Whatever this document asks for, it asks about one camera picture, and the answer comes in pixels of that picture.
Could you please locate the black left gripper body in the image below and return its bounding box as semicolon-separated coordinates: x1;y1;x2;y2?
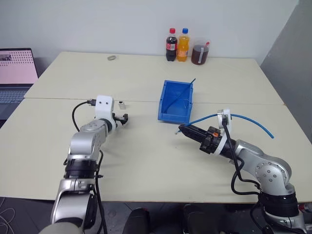
112;112;125;128

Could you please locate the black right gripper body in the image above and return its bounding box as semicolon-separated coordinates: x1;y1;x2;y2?
199;126;222;155

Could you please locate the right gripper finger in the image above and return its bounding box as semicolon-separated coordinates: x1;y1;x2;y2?
180;130;207;144
178;124;208;138

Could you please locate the long blue cable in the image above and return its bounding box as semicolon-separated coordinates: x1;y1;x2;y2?
174;113;275;140

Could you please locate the blue plastic bin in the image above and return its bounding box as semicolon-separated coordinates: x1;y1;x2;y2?
157;79;195;124

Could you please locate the clear jar brown liquid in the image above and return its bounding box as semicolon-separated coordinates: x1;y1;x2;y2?
191;37;211;65

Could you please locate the cola bottle red cap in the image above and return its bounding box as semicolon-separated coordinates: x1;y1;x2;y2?
165;27;178;62

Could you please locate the orange soda bottle blue cap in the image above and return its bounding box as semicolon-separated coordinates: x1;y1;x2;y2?
176;27;191;62

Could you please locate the dark rounded shape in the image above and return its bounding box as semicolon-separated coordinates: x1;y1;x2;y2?
121;207;151;234

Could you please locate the open laptop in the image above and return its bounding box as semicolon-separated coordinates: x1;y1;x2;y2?
0;47;39;120

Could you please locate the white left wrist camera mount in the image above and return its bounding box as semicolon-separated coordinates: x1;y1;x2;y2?
95;95;115;130

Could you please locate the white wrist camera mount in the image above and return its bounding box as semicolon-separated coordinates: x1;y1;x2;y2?
95;95;115;130
211;108;232;156

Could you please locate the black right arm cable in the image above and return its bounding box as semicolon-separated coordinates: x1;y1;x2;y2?
221;116;271;234

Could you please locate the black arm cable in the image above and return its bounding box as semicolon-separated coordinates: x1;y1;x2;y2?
63;98;108;234
221;116;271;234

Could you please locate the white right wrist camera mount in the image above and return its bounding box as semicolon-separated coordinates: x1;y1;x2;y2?
211;108;232;156

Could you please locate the straight blue cable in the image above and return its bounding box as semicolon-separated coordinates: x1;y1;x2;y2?
166;78;197;109

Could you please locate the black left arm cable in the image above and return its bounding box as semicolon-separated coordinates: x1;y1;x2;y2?
63;98;108;234

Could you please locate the white floor cable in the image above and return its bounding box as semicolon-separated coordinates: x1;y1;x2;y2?
0;196;17;234

